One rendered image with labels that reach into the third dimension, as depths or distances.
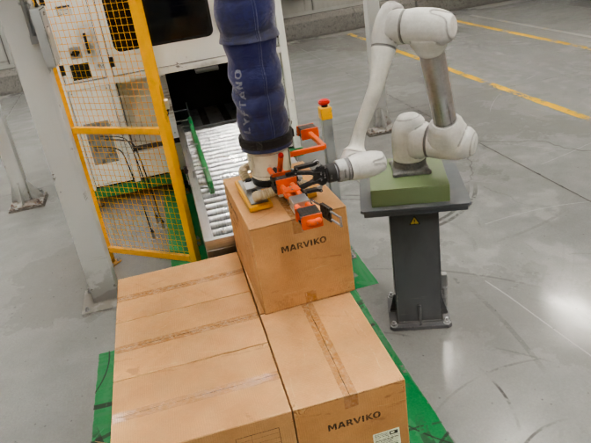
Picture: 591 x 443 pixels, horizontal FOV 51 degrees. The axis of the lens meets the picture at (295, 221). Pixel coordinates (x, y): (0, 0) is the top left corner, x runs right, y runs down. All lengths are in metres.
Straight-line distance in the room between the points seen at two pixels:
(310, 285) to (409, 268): 0.74
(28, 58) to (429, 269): 2.34
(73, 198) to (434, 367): 2.21
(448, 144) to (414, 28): 0.59
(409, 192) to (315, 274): 0.62
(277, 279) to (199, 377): 0.50
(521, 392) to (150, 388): 1.60
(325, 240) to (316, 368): 0.54
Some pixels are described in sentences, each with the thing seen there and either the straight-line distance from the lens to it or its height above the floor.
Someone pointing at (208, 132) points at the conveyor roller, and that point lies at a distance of 5.13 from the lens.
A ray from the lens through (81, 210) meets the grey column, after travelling 3.81.
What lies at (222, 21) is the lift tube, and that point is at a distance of 2.42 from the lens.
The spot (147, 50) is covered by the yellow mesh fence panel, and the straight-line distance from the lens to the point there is 3.60.
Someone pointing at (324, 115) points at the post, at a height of 0.96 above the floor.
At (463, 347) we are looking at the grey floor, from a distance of 3.19.
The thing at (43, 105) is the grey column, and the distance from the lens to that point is 3.64.
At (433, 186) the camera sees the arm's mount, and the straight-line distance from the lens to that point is 2.85.
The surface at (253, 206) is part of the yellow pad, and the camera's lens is 2.51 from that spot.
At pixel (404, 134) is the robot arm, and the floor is 1.05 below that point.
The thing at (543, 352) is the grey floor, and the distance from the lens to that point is 3.20.
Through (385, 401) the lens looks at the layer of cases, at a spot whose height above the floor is 0.47.
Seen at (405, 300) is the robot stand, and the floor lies 0.16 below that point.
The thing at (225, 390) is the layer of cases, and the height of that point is 0.54.
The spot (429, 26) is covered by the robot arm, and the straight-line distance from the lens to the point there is 2.45.
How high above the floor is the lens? 1.98
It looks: 26 degrees down
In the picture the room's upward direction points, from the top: 9 degrees counter-clockwise
